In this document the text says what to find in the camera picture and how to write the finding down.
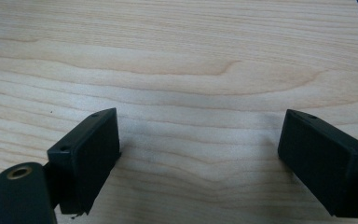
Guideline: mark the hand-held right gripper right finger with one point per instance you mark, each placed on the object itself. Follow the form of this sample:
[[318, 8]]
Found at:
[[320, 161]]

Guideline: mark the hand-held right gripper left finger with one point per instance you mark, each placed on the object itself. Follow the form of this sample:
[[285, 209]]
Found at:
[[85, 158]]

